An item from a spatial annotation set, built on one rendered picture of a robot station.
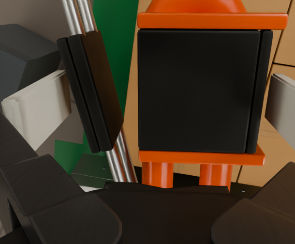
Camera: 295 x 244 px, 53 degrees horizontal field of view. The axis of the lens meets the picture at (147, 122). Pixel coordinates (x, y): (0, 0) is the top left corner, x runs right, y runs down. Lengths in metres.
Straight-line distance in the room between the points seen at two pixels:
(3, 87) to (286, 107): 0.67
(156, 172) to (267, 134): 0.80
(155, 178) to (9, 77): 0.60
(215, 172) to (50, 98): 0.11
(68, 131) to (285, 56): 1.11
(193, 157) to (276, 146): 0.83
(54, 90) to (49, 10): 1.32
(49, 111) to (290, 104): 0.13
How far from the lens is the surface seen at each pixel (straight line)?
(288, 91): 0.17
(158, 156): 0.17
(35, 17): 1.52
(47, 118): 0.17
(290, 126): 0.17
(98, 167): 1.07
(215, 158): 0.18
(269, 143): 0.99
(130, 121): 0.92
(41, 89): 0.16
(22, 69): 0.73
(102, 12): 1.42
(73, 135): 1.60
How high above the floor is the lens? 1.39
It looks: 69 degrees down
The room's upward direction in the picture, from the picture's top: 170 degrees counter-clockwise
